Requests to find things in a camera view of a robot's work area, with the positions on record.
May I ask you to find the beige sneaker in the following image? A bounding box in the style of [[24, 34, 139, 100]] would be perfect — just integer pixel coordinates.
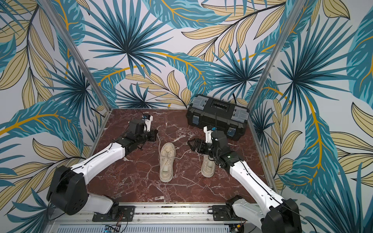
[[201, 155, 216, 178], [159, 142, 176, 183]]

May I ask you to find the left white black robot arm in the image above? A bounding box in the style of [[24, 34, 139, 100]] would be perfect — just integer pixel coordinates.
[[47, 115, 158, 220]]

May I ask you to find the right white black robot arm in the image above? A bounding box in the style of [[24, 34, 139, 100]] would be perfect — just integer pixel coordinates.
[[187, 130, 302, 233]]

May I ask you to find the black grey toolbox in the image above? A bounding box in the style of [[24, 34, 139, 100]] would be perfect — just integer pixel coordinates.
[[186, 95, 249, 141]]

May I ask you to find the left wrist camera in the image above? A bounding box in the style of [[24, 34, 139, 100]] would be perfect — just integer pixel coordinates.
[[143, 114, 153, 132]]

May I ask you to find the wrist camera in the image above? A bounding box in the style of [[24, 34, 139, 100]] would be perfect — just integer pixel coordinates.
[[204, 126, 216, 143], [143, 114, 153, 132]]

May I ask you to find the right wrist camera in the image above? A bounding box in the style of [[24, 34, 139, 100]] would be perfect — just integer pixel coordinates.
[[204, 126, 216, 143]]

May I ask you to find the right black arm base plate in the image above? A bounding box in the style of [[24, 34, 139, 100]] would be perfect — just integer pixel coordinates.
[[208, 205, 246, 222]]

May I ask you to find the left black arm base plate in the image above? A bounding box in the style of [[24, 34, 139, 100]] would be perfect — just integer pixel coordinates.
[[92, 205, 136, 222]]

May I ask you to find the aluminium front rail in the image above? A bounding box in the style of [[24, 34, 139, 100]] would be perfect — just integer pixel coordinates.
[[45, 203, 262, 233]]

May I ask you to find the left aluminium corner post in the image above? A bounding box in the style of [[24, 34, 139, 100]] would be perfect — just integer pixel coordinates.
[[38, 0, 112, 112]]

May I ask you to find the aluminium corner post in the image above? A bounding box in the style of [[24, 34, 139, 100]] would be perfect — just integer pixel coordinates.
[[38, 0, 112, 112], [247, 0, 306, 112]]

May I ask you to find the right aluminium corner post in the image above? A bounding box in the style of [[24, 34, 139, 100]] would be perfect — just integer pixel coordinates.
[[247, 0, 306, 112]]

